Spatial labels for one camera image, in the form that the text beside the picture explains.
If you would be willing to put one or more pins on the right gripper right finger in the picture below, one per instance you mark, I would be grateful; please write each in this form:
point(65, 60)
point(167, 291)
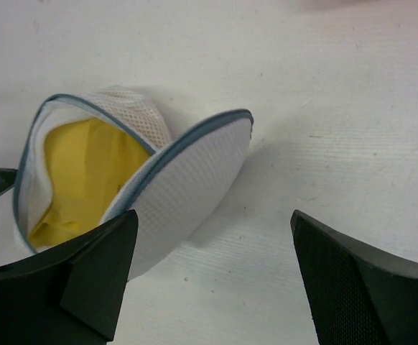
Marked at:
point(358, 294)

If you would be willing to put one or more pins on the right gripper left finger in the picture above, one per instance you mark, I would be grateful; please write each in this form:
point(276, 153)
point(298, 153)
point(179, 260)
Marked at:
point(71, 293)

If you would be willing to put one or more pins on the yellow bra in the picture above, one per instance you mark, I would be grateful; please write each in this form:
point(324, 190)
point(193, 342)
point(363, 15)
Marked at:
point(88, 163)

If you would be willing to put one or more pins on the white mesh laundry bag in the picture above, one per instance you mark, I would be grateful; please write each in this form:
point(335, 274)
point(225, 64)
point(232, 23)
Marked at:
point(173, 192)

